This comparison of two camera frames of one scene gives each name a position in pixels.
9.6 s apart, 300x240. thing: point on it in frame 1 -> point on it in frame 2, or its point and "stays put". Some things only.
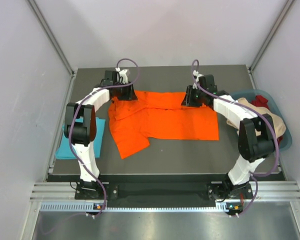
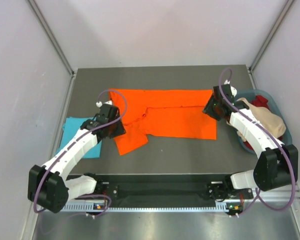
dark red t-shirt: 263,101 stays put
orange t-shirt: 160,115 stays put
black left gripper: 129,95 -> 120,131
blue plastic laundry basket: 274,106 stays put
